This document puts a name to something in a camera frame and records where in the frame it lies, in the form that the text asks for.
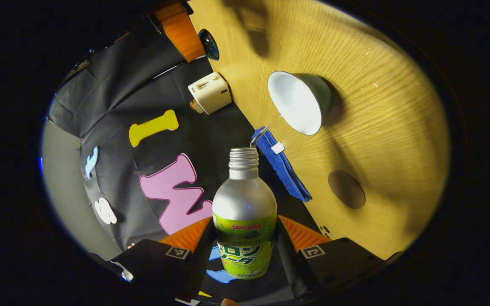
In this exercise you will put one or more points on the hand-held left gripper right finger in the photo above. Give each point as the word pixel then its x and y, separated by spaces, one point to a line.
pixel 289 263

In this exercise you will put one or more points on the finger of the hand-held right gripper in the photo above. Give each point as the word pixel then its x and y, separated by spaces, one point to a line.
pixel 181 34

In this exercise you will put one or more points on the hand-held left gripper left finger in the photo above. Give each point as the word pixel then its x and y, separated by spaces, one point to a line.
pixel 201 263

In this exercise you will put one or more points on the teal teacup lid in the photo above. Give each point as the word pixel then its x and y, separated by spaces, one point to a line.
pixel 209 44

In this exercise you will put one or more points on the silver green water bottle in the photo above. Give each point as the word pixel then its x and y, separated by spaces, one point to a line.
pixel 245 199

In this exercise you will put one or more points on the round brown coaster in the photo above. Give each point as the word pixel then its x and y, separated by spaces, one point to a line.
pixel 346 189

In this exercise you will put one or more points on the white toaster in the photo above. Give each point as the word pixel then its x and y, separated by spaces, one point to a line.
pixel 211 93

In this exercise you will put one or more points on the bread slice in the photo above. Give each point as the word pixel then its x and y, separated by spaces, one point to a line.
pixel 196 107

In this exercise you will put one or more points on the folded blue towel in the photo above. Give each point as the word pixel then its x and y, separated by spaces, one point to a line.
pixel 283 165

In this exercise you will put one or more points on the black backdrop cloth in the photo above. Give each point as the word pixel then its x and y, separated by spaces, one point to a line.
pixel 113 106

